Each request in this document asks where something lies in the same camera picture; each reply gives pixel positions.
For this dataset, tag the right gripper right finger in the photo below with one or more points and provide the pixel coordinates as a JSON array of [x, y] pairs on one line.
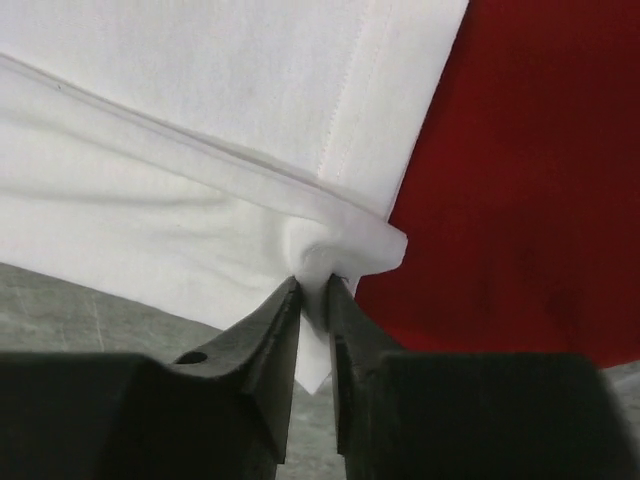
[[409, 415]]

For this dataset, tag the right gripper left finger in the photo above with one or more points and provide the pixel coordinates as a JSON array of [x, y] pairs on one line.
[[219, 411]]

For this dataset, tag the white Coca-Cola t-shirt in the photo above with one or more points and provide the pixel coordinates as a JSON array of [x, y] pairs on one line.
[[191, 155]]

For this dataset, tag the folded red t-shirt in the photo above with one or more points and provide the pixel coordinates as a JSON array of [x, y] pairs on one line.
[[521, 199]]

